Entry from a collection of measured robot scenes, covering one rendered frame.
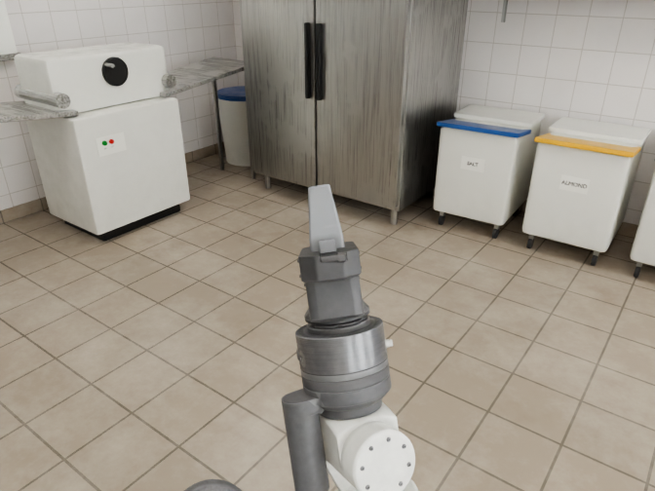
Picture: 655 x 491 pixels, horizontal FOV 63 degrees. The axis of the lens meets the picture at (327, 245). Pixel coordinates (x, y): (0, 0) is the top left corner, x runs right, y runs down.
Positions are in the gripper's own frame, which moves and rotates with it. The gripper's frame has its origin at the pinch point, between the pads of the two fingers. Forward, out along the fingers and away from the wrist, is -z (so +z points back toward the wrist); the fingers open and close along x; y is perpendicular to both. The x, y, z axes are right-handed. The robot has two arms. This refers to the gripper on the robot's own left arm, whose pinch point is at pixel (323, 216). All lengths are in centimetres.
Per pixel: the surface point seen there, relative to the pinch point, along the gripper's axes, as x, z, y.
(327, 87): -325, -79, -14
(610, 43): -294, -75, -194
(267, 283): -264, 42, 40
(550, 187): -277, 10, -139
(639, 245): -256, 49, -179
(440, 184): -322, -2, -82
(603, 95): -305, -44, -193
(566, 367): -192, 91, -102
